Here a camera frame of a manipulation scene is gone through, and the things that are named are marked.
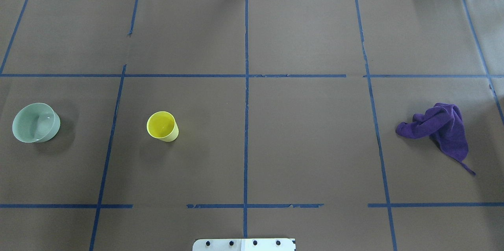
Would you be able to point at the pale green ceramic bowl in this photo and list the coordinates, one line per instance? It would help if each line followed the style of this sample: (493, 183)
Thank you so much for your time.
(36, 123)

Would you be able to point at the purple cloth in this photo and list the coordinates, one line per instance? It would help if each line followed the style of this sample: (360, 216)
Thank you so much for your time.
(443, 124)

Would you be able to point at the yellow plastic cup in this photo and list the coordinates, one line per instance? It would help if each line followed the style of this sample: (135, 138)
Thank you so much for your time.
(162, 126)

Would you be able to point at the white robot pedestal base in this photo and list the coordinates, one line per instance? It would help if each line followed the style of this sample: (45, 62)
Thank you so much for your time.
(245, 244)

